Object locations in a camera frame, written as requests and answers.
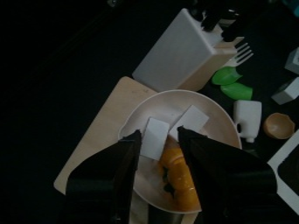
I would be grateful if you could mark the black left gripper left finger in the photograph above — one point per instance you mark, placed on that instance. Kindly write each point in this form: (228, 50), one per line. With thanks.
(100, 175)

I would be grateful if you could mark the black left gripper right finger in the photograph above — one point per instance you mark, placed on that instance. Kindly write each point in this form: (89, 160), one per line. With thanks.
(229, 178)

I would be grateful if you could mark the orange toy squash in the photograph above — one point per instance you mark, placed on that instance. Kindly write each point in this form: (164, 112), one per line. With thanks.
(180, 180)

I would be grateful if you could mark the white framed black tray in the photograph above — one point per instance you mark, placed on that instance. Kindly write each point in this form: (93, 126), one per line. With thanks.
(288, 186)

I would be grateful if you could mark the light wooden cutting board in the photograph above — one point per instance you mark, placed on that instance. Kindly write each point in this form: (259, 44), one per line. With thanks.
(104, 128)

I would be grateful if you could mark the white toy milk jug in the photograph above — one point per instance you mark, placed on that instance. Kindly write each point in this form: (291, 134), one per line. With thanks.
(247, 118)

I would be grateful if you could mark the brown toy eggshell half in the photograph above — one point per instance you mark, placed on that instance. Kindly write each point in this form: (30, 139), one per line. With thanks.
(277, 126)

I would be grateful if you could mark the cream oval bowl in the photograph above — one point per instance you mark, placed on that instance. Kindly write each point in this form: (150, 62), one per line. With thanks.
(170, 105)

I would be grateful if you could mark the green toy leaf piece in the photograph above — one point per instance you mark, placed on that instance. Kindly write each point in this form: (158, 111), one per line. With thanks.
(225, 75)
(237, 91)

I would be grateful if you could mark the grey white cube block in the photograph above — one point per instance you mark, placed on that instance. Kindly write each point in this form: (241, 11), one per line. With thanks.
(292, 61)
(287, 92)

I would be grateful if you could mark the white plastic fork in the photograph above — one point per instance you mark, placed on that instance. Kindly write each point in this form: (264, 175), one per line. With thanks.
(240, 55)

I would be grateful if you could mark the white knife block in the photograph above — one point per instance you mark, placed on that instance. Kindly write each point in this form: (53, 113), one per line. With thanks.
(179, 55)

